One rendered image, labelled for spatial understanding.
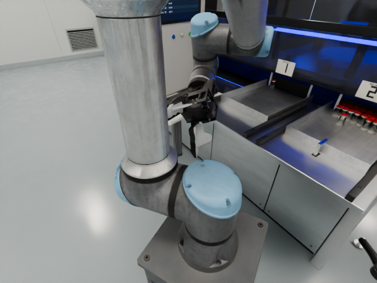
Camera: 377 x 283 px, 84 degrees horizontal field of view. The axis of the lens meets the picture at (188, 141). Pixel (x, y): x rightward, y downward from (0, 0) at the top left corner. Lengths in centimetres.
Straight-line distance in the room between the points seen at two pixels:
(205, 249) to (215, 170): 18
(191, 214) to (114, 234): 120
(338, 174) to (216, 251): 42
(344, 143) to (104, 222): 145
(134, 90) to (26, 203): 180
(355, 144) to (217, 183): 61
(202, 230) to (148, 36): 35
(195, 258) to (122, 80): 40
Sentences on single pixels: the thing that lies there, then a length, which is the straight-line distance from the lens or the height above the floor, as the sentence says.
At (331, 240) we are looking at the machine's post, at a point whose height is 27.
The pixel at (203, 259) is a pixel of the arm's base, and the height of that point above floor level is 83.
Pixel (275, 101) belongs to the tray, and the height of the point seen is 88.
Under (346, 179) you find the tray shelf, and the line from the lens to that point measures 74.
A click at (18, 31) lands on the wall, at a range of 558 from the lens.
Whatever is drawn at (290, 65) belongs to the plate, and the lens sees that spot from 108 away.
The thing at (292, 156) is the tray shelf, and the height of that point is 88.
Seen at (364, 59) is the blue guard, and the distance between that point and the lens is 97.
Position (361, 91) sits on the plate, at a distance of 99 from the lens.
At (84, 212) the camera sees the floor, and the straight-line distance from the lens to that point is 177.
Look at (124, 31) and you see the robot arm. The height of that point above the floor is 127.
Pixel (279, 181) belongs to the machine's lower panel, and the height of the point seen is 40.
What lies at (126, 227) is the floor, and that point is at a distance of 159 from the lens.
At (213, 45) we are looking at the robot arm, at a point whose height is 119.
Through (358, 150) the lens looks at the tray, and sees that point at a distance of 88.
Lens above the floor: 131
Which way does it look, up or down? 36 degrees down
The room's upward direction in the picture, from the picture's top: straight up
